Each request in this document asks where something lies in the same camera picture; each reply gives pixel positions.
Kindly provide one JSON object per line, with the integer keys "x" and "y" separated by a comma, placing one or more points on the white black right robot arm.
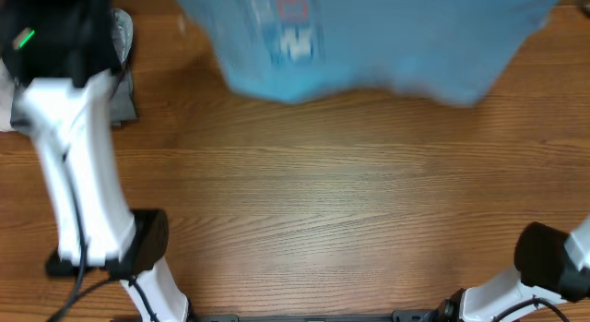
{"x": 550, "y": 267}

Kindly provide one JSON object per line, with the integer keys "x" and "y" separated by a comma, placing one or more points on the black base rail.
{"x": 396, "y": 316}

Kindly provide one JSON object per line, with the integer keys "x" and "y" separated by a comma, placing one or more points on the light blue t-shirt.
{"x": 294, "y": 51}

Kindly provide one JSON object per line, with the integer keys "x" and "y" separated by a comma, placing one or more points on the white folded shirt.
{"x": 7, "y": 89}

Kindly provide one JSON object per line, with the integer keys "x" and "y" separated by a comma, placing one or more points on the grey folded shirt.
{"x": 121, "y": 105}

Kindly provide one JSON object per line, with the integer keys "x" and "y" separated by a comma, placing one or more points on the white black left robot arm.
{"x": 68, "y": 59}

